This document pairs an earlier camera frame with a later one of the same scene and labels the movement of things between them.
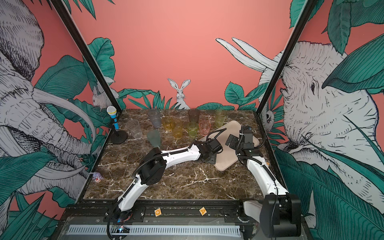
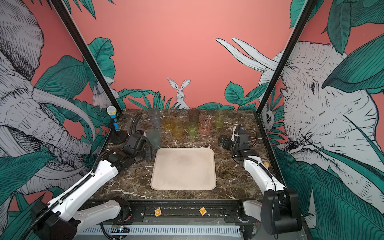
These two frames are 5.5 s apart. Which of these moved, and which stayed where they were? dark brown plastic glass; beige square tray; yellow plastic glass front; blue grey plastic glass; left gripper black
Moved: left gripper black; beige square tray
Stayed: yellow plastic glass front; dark brown plastic glass; blue grey plastic glass
